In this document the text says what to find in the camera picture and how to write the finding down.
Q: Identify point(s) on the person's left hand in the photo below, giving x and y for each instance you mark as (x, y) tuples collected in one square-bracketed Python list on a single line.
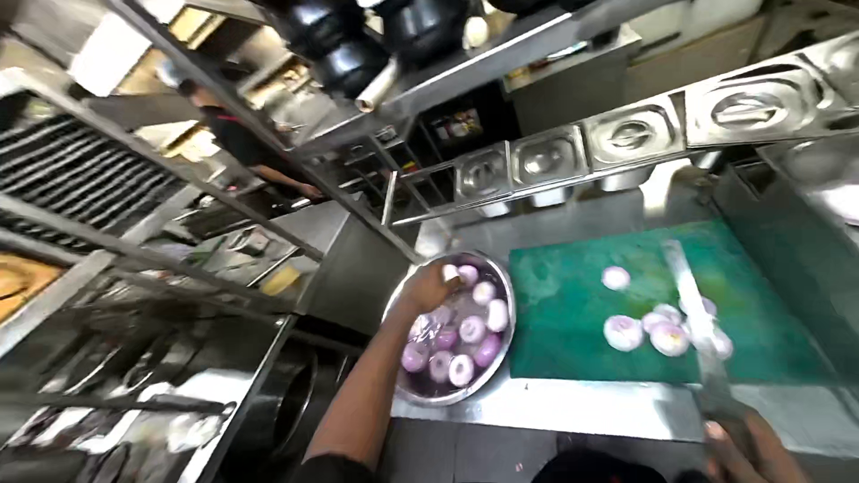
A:
[(424, 288)]

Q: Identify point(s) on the person's right hand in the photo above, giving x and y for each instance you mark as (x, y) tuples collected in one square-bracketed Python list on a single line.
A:
[(762, 446)]

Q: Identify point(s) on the person's left fingers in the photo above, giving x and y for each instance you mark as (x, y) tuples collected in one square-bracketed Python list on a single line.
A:
[(448, 284)]

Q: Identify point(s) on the person's right fingers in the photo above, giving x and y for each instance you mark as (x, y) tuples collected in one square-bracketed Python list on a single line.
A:
[(725, 448)]

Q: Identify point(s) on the small white peeled onion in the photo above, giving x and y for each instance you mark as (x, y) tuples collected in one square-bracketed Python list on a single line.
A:
[(450, 272)]

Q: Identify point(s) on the steel knife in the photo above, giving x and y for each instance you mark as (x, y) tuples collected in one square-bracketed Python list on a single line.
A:
[(698, 315)]

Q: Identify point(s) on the person's left forearm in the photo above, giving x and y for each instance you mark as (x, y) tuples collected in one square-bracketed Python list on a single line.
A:
[(366, 396)]

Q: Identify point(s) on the pile of purple onions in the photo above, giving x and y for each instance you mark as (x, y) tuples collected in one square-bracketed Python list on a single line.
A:
[(472, 329)]

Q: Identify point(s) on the round steel bowl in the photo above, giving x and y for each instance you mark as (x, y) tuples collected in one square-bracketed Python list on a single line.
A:
[(508, 315)]

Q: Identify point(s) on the steel cabinet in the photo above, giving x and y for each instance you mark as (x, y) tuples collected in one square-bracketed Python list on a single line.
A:
[(352, 275)]

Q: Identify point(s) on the steel lidded pan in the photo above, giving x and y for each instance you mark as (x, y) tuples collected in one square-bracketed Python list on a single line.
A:
[(842, 64), (482, 173), (545, 157), (751, 107), (631, 132)]

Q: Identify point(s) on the green cutting board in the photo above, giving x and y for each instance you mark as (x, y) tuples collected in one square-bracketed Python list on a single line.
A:
[(564, 315)]

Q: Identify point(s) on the person's body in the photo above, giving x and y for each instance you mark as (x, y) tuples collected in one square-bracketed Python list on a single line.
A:
[(594, 468)]

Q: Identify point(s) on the group of halved onions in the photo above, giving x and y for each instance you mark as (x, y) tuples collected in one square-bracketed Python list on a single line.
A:
[(623, 333)]

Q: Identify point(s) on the steel overhead shelf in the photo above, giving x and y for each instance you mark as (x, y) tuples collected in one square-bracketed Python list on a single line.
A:
[(456, 74)]

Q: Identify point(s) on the pale rolled cylinder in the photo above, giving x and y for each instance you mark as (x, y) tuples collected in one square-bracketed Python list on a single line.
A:
[(377, 86)]

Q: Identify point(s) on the steel shelving rack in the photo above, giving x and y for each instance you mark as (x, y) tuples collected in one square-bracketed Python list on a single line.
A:
[(221, 265)]

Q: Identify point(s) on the grey storage counter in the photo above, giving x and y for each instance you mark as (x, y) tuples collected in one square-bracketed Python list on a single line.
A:
[(567, 84)]

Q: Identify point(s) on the steel pan rack frame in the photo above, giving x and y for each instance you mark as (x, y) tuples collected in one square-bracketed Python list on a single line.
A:
[(388, 201)]

